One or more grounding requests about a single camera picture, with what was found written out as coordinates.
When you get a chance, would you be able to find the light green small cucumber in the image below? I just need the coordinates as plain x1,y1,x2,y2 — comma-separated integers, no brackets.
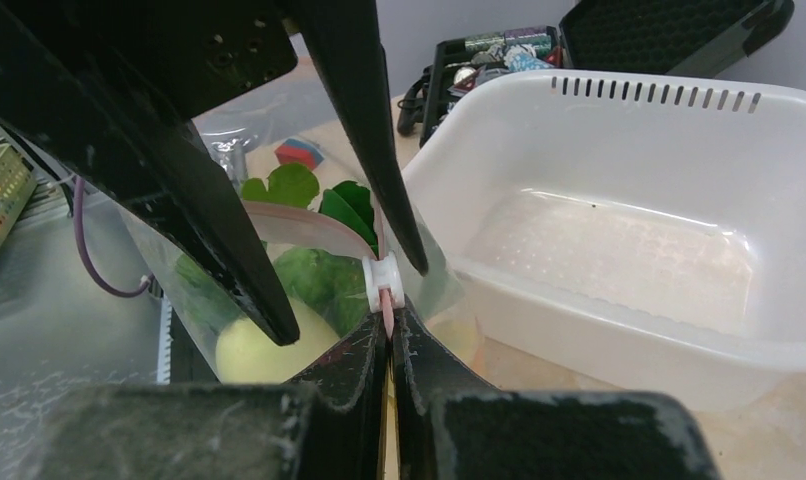
273,246,370,337

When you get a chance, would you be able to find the red blue toy block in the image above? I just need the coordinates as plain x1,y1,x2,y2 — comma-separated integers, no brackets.
274,138,325,171

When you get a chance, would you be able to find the white radish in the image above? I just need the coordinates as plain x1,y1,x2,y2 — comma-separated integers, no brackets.
215,298,340,384

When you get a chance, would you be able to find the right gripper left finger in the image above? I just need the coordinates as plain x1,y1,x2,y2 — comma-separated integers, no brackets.
18,314,388,479

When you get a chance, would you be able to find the black open case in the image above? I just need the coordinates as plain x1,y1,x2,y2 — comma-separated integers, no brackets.
397,1,795,142

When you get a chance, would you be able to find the clear zip top bag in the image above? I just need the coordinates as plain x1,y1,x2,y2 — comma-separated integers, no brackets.
121,86,484,386

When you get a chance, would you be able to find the green leaf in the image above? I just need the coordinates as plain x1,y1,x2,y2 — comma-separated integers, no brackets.
239,163,380,259

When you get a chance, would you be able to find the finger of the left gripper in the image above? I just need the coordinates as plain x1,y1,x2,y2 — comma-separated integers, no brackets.
290,0,429,276

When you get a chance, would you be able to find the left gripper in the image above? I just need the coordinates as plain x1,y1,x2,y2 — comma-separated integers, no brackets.
0,0,300,345

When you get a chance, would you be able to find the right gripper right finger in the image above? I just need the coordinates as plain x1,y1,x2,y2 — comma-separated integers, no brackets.
391,305,720,479

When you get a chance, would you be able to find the white plastic basket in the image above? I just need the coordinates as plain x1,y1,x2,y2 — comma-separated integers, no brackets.
403,70,806,411

